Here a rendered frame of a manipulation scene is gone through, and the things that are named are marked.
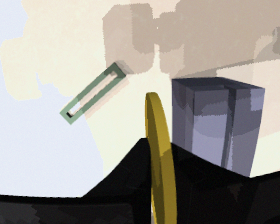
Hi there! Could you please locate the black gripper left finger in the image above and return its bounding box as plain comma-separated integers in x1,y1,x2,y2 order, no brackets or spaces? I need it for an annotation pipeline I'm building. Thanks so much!
0,137,152,224

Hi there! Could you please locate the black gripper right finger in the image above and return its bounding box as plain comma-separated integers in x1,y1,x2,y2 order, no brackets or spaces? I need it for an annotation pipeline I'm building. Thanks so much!
171,143,280,224

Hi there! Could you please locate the gold coin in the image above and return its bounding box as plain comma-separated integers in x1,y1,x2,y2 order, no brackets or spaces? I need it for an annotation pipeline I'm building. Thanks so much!
145,92,177,224

